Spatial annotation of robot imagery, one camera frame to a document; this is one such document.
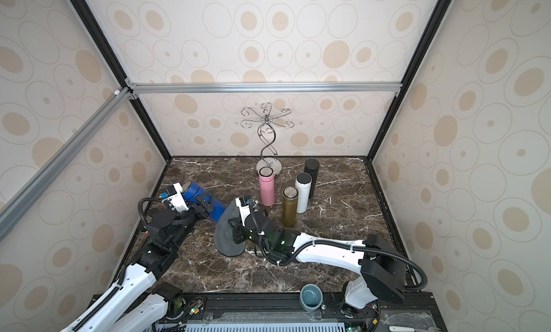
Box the gold thermos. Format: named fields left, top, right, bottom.
left=281, top=186, right=298, bottom=227

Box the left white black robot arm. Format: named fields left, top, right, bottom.
left=65, top=191, right=215, bottom=331

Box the white thermos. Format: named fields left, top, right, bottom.
left=295, top=172, right=312, bottom=214

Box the teal ceramic mug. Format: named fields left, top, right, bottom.
left=299, top=284, right=324, bottom=313

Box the silver wire cup stand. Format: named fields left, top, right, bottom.
left=240, top=102, right=294, bottom=176

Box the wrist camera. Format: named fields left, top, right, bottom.
left=235, top=196, right=255, bottom=226
left=159, top=183, right=189, bottom=214

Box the black thermos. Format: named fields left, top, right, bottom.
left=304, top=158, right=320, bottom=199

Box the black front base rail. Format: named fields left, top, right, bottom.
left=77, top=292, right=444, bottom=332

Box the pink thermos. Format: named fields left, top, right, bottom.
left=258, top=166, right=276, bottom=207

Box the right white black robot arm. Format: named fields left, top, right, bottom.
left=215, top=209, right=428, bottom=310

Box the left diagonal aluminium rail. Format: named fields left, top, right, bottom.
left=1, top=87, right=131, bottom=239

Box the horizontal aluminium rail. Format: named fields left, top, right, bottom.
left=130, top=82, right=403, bottom=94

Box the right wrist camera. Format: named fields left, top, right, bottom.
left=235, top=196, right=255, bottom=226

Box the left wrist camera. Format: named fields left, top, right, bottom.
left=159, top=183, right=189, bottom=214

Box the blue thermos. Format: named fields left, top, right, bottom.
left=182, top=181, right=226, bottom=222

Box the grey wiping cloth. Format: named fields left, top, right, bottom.
left=214, top=201, right=245, bottom=257

